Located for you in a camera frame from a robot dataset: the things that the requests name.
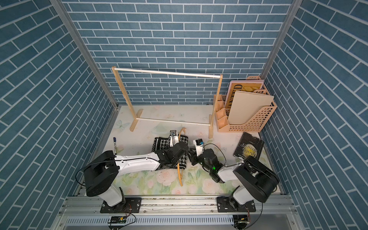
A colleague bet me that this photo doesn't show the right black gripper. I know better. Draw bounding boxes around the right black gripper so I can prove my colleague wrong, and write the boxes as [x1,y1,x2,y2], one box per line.
[186,148,212,173]

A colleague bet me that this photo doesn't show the black white houndstooth scarf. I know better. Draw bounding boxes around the black white houndstooth scarf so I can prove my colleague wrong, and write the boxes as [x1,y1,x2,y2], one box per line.
[152,135,188,171]

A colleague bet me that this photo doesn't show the orange wooden clothes hanger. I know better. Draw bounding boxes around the orange wooden clothes hanger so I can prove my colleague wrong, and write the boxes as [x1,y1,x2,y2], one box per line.
[177,127,186,186]

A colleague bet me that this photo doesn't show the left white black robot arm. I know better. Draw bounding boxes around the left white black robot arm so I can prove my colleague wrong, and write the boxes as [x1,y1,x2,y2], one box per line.
[82,141,189,207]

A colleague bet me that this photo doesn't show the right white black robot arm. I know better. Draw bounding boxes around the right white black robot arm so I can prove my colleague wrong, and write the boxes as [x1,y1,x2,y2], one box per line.
[187,149,279,210]

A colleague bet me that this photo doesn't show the wooden clothes rack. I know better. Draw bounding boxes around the wooden clothes rack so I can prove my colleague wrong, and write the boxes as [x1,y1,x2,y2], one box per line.
[112,67,223,139]

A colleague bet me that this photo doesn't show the floral table mat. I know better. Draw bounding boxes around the floral table mat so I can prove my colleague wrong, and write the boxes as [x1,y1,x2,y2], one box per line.
[104,105,242,195]

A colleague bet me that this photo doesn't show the black book gold cover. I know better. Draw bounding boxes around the black book gold cover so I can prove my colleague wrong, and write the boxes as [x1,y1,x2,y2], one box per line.
[233,132,264,160]

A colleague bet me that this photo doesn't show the blue marker pen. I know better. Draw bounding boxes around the blue marker pen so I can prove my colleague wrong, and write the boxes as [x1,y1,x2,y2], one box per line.
[113,137,117,155]

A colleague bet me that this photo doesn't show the beige board in organizer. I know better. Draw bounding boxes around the beige board in organizer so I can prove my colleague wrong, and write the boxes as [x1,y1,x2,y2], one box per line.
[228,91,274,125]

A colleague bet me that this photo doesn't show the right circuit board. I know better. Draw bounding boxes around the right circuit board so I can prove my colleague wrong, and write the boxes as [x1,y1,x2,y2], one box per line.
[232,215,250,230]

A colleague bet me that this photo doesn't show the circuit board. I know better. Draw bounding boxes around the circuit board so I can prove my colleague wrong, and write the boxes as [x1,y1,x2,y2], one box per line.
[232,215,250,230]
[108,216,127,225]

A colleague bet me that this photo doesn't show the left circuit board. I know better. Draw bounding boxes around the left circuit board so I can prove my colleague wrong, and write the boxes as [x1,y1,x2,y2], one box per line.
[108,216,127,225]

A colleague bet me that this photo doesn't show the pink book in organizer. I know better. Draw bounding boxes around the pink book in organizer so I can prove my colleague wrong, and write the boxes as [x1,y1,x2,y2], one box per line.
[225,80,264,108]

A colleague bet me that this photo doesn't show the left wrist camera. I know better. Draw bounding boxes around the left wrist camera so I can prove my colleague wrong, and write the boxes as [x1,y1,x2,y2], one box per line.
[168,130,179,148]

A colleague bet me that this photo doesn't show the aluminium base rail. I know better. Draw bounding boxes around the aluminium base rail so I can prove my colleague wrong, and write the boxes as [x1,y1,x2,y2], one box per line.
[52,195,303,230]

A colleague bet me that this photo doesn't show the left aluminium corner post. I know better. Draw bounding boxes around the left aluminium corner post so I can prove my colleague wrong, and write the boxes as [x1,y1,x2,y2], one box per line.
[50,0,118,109]

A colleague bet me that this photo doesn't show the aluminium corner post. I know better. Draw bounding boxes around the aluminium corner post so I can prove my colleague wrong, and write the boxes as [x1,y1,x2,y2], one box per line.
[50,0,118,109]
[260,0,303,79]

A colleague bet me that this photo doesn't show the right aluminium corner post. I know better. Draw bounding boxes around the right aluminium corner post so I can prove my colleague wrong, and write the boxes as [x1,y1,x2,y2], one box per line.
[260,0,303,79]

